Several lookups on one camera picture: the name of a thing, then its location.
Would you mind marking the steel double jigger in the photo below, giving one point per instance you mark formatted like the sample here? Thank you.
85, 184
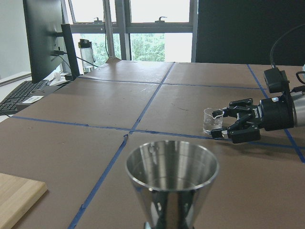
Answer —
171, 180

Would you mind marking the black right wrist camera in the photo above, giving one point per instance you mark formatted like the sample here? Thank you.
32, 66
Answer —
276, 80

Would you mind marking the clear water bottle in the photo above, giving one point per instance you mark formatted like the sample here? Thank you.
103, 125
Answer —
87, 56

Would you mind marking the black computer monitor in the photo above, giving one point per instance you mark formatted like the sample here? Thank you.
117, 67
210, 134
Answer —
49, 38

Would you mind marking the black keyboard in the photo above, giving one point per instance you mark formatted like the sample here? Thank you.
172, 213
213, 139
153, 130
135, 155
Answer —
8, 104

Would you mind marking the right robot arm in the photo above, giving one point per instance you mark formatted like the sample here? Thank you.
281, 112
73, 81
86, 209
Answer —
298, 102

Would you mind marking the aluminium frame post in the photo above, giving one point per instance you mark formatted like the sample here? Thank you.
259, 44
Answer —
108, 30

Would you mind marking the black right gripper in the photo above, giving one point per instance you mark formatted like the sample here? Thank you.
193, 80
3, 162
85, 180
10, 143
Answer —
274, 113

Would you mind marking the bamboo cutting board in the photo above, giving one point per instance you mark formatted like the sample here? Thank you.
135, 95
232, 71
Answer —
17, 196

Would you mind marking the clear glass cup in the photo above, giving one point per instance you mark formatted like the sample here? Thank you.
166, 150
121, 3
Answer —
212, 119

